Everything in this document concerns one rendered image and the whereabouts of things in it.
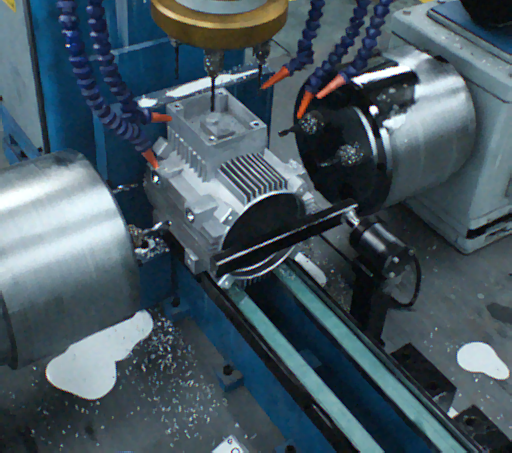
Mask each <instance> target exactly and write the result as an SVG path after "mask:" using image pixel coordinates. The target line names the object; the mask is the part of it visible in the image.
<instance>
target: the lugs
mask: <svg viewBox="0 0 512 453"><path fill-rule="evenodd" d="M152 150H153V151H154V152H155V153H156V154H157V155H158V156H160V158H162V159H164V160H166V159H167V157H168V155H169V153H170V152H171V151H172V145H171V143H169V142H168V141H167V139H165V138H164V137H162V136H160V137H159V139H158V140H157V141H156V143H155V144H154V145H153V146H152ZM289 188H291V189H292V190H293V192H294V193H296V194H298V195H299V196H300V197H303V195H304V194H305V193H306V192H307V190H308V189H310V188H311V187H310V185H307V184H306V183H305V182H304V181H303V180H302V179H300V178H299V177H297V176H296V175H293V176H292V177H291V178H290V180H289ZM238 215H239V212H238V211H237V210H236V209H235V208H234V207H233V206H232V205H230V204H229V203H227V202H225V201H223V202H222V203H221V204H220V206H219V207H218V208H217V209H216V211H215V212H214V214H213V216H214V217H215V218H216V219H217V220H218V221H219V222H220V223H221V224H223V225H225V226H227V227H229V226H230V225H231V224H232V223H233V221H234V220H235V219H236V218H237V217H238ZM301 249H302V247H301V246H300V245H299V244H298V243H297V244H296V246H295V247H294V248H293V250H292V251H291V252H290V253H289V254H288V255H287V257H288V258H290V259H294V257H295V256H296V255H297V254H298V253H299V251H300V250H301ZM211 278H212V279H213V280H214V281H215V282H216V284H217V285H218V286H221V287H223V288H226V289H228V288H229V286H230V285H231V284H232V283H233V281H234V280H235V279H233V278H230V277H228V276H227V275H225V276H223V277H220V278H218V279H216V278H214V276H211Z"/></svg>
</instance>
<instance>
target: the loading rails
mask: <svg viewBox="0 0 512 453"><path fill-rule="evenodd" d="M157 234H158V235H159V236H160V237H161V239H162V237H163V241H164V242H165V243H167V246H168V247H169V248H170V249H171V261H172V293H173V294H174V295H172V296H170V297H168V298H165V299H163V300H162V302H161V305H162V310H163V311H164V312H165V314H167V316H168V318H169V319H170V320H171V322H172V323H174V322H176V321H179V320H181V319H183V318H185V317H188V316H190V317H191V318H192V319H193V321H194V322H195V323H197V324H198V326H199V327H200V328H201V330H202V331H203V332H204V333H205V335H206V336H207V337H208V338H209V341H210V342H211V343H212V344H213V346H214V347H215V348H216V349H217V351H218V352H219V353H220V355H221V356H222V357H223V358H224V360H225V361H224V362H222V363H220V364H218V365H216V367H214V368H213V369H212V376H213V377H214V379H215V380H216V381H217V383H218V384H219V385H220V386H221V388H222V390H223V391H224V393H227V392H229V391H231V390H233V388H235V387H237V386H239V385H241V384H242V383H243V385H244V386H245V387H247V388H248V391H249V392H250V393H251V394H252V396H253V397H254V398H255V400H256V401H257V402H258V403H259V405H260V406H261V407H262V408H263V411H264V412H265V413H266V414H267V416H268V417H269V418H270V419H271V421H272V422H273V423H274V425H275V426H276V427H277V428H278V431H279V432H281V433H282V434H283V436H284V437H285V438H286V439H287V440H286V441H285V442H283V443H281V444H279V445H277V446H275V448H273V450H272V453H487V452H486V451H484V450H483V449H482V448H481V447H480V446H479V445H478V444H477V443H476V442H475V441H474V440H473V439H472V438H471V437H470V435H469V434H468V433H467V432H466V431H464V430H463V429H462V428H461V427H460V426H459V425H458V424H457V423H456V422H455V421H454V420H453V418H452V417H451V416H450V415H449V414H448V413H446V412H445V411H444V410H443V409H442V408H441V407H440V406H439V405H438V404H437V403H436V401H435V400H434V399H433V398H432V397H431V396H430V395H428V394H427V393H426V392H425V391H424V390H423V389H422V388H421V387H420V386H419V384H418V383H417V382H416V381H415V379H414V378H413V377H412V376H410V375H409V374H408V373H407V372H406V371H405V370H404V369H403V368H402V366H401V365H400V364H399V363H398V362H397V361H396V360H395V359H394V358H393V357H392V356H390V355H389V354H388V353H387V352H386V351H385V350H384V349H383V347H382V346H381V345H380V344H379V343H378V342H377V341H376V340H375V339H374V338H373V337H372V336H371V335H370V334H368V333H367V332H366V331H365V330H364V329H363V328H362V327H361V325H360V324H359V323H358V322H357V321H356V320H355V319H354V318H353V317H352V316H351V315H350V314H349V313H348V312H347V311H346V310H345V309H344V308H343V307H342V306H340V305H339V304H338V303H337V302H336V300H335V299H334V298H333V297H332V296H331V295H330V294H329V292H328V291H327V290H326V289H325V288H324V287H323V286H322V285H321V284H320V283H319V282H318V281H317V280H316V279H315V278H314V277H313V276H312V275H311V274H310V273H309V272H308V271H307V270H306V269H305V268H303V267H302V265H301V264H300V263H299V262H298V261H297V260H296V259H295V258H294V259H290V258H288V257H287V256H286V258H284V259H283V260H282V261H281V264H282V265H281V264H280V265H281V266H280V269H279V270H278V269H275V273H273V272H272V271H271V273H270V276H268V275H267V274H266V277H265V279H263V278H262V277H261V281H260V282H259V281H258V280H257V279H256V283H255V284H254V282H253V281H251V285H249V284H248V283H247V284H246V286H243V285H242V283H241V286H240V287H239V286H238V285H237V284H236V283H235V282H233V283H232V284H231V287H229V288H228V289H226V288H223V289H222V288H221V286H218V285H217V284H216V282H215V281H214V280H213V279H212V278H211V275H210V274H209V272H208V271H207V270H206V271H204V272H202V273H199V274H197V275H194V273H193V272H192V271H191V270H190V269H189V268H188V266H187V264H185V263H184V256H185V247H184V246H182V245H181V244H180V243H179V242H178V240H177V239H176V238H175V237H174V236H173V235H172V233H171V232H170V233H167V234H165V235H161V234H160V233H159V232H158V231H157ZM284 264H285V265H284ZM283 265H284V266H286V267H284V266H283ZM282 266H283V267H284V269H283V267H282ZM280 270H281V273H280ZM282 270H283V271H284V273H285V272H286V274H284V275H286V277H285V276H284V275H283V274H282ZM288 271H289V273H287V272H288ZM296 271H297V273H296ZM291 272H292V274H291ZM294 272H295V273H294ZM293 273H294V274H293ZM287 274H288V275H287ZM297 275H298V276H297ZM287 276H288V279H287ZM292 276H295V277H293V279H294V280H292ZM289 277H291V278H289ZM235 287H236V288H237V289H238V290H239V291H238V292H239V293H240V295H237V294H239V293H237V290H236V288H235ZM245 287H246V288H245ZM243 290H245V291H243ZM229 291H230V292H231V293H232V294H234V295H235V296H234V295H232V294H229V293H230V292H229ZM227 292H228V293H227ZM235 292H236V294H235ZM246 293H247V294H249V293H250V294H249V295H248V296H249V297H250V298H249V297H247V294H246ZM232 296H233V300H232ZM230 297H231V298H230ZM246 297H247V299H246V300H244V302H243V301H242V300H243V299H244V298H246ZM241 299H242V300H241ZM240 301H241V302H243V303H239V302H240Z"/></svg>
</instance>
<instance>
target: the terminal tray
mask: <svg viewBox="0 0 512 453"><path fill-rule="evenodd" d="M211 95H212V92H211V91H209V92H206V93H203V94H199V95H196V96H193V97H189V98H185V99H182V100H179V101H175V102H172V103H169V104H166V116H171V117H172V121H170V122H166V127H167V141H168V142H169V143H171V145H172V151H175V154H176V155H177V156H179V154H180V161H183V160H185V165H188V164H189V169H192V168H193V174H196V173H197V177H198V178H201V177H202V183H204V182H207V183H209V182H210V181H211V180H212V179H213V178H214V177H215V167H217V168H218V169H219V170H220V166H221V164H223V165H224V166H226V161H228V162H229V163H230V164H231V159H232V158H233V159H234V160H235V161H236V157H237V156H238V157H239V158H240V159H241V156H242V155H245V156H246V157H247V155H248V153H249V154H250V155H251V156H252V153H254V154H255V155H256V156H257V152H259V154H260V155H261V156H262V157H263V158H264V154H265V148H266V136H267V125H265V124H264V123H263V122H262V121H261V120H260V119H259V118H257V117H256V116H255V115H254V114H253V113H252V112H250V111H249V110H248V109H247V108H246V107H245V106H243V105H241V104H240V103H239V101H238V100H237V99H236V98H234V97H233V96H232V95H231V94H230V93H229V92H228V91H226V90H225V89H224V88H219V89H216V90H215V104H214V106H215V111H214V113H212V112H210V107H211V106H212V103H211ZM219 112H220V115H219ZM225 115H227V116H225ZM230 115H231V118H232V119H231V118H230ZM222 116H223V117H222ZM189 118H190V121H189V123H188V120H189ZM231 121H233V123H232V122H231ZM192 122H193V123H192ZM194 123H195V124H194ZM230 123H231V125H230ZM234 123H236V125H235V124H234ZM233 125H235V127H234V126H233ZM232 126H233V127H232ZM237 126H238V127H237ZM241 127H242V128H243V129H242V130H240V128H241ZM194 128H195V129H194ZM237 128H238V129H237ZM246 128H247V131H246ZM201 129H202V130H201ZM203 130H204V132H205V133H204V132H203ZM238 130H240V131H239V132H238ZM199 131H200V134H199ZM238 133H239V134H238ZM208 134H209V136H208ZM206 135H207V136H208V137H207V136H206Z"/></svg>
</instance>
